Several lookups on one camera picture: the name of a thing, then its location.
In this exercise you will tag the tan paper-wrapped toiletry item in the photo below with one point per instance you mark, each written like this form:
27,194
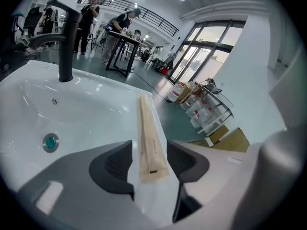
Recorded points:
149,140

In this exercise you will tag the round metal sink drain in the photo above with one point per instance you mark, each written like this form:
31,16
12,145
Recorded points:
50,142

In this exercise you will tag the black faucet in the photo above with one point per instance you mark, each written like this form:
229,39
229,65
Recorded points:
68,44

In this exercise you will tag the black-legged table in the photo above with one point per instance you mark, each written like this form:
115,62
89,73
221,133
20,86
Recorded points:
124,38

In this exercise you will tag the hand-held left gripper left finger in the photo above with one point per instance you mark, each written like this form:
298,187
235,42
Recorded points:
72,181

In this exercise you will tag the brown cardboard box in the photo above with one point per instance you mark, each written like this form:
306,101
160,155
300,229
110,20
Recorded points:
188,92

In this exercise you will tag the flattened cardboard sheets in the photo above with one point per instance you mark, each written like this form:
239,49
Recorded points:
232,140

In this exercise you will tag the small red container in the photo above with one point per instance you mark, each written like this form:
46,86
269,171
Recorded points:
164,71

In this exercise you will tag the clear plastic water jug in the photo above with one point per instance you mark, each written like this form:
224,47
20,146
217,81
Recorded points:
195,110
189,104
177,93
202,118

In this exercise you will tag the black balcony railing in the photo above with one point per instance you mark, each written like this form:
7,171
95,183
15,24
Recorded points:
148,14

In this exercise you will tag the black office chair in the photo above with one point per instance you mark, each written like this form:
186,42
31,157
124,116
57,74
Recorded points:
32,20

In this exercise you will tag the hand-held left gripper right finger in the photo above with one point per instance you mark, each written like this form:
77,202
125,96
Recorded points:
192,163

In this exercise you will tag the white sink counter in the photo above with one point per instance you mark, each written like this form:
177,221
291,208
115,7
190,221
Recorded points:
96,114

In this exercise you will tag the black-framed glass doors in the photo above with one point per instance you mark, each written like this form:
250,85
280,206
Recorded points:
204,49

